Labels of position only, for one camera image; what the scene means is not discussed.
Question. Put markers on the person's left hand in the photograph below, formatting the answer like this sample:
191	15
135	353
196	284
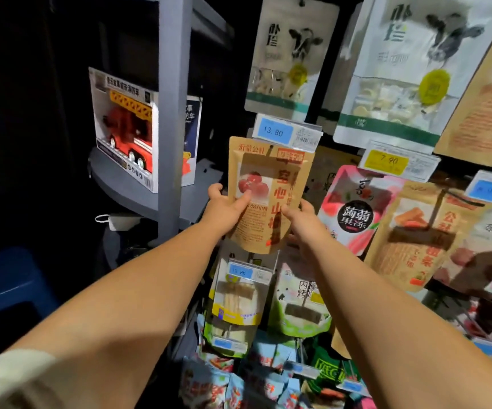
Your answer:
220	217

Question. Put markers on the person's right hand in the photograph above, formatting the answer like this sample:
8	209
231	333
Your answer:
309	234

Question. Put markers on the person's right thumb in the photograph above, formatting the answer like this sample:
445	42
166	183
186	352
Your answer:
289	213

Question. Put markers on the person's left thumb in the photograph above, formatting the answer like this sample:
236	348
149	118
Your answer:
242	200

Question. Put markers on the brown red fruit snack pouch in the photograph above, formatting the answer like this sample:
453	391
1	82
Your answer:
271	183

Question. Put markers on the person's left forearm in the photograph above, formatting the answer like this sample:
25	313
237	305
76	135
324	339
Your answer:
122	302

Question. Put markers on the person's right forearm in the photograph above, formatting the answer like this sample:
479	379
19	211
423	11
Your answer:
390	332

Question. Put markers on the plain brown pouch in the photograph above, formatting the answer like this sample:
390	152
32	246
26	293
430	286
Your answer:
329	174

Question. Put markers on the pink jelly pouch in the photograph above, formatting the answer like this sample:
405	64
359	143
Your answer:
356	208

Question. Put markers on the blue white toy box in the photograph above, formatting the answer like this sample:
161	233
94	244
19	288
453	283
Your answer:
192	136

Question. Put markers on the light green snack pouch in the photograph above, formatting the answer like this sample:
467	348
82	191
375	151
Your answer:
297	310

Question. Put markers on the yellow clear window snack pouch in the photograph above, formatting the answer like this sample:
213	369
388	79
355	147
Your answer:
239	302

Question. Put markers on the yellow label price tag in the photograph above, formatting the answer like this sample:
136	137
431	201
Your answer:
397	162

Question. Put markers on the grey rounded shelf board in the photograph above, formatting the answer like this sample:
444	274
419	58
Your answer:
122	191

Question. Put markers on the white face mask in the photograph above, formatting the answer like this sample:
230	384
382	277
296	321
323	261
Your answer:
120	221

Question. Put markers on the brown orange sticks snack pouch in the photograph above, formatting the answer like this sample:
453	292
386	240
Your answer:
416	242

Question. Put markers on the red toy fire truck box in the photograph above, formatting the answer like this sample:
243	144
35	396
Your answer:
124	127

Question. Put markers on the green clear window snack pouch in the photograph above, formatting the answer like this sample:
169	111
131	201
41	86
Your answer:
226	338

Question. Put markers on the small white cow print pouch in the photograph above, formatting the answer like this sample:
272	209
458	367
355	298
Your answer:
290	55

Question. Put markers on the dark green snack pouch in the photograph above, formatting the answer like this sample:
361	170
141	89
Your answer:
329	370

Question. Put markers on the pile of light blue packets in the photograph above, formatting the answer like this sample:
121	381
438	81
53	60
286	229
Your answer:
237	383

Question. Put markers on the large white cow print pouch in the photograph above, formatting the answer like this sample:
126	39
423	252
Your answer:
412	72

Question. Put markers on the white dried fruit pouch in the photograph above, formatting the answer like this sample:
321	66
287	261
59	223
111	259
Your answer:
484	247

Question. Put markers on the brown red print pouch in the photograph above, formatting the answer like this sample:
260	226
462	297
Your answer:
484	119

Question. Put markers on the blue plastic stool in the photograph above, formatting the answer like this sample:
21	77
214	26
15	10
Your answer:
7	289

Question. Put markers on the cream sleeve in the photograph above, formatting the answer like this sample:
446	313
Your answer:
7	379

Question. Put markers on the grey shelf post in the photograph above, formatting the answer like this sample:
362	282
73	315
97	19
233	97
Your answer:
174	102

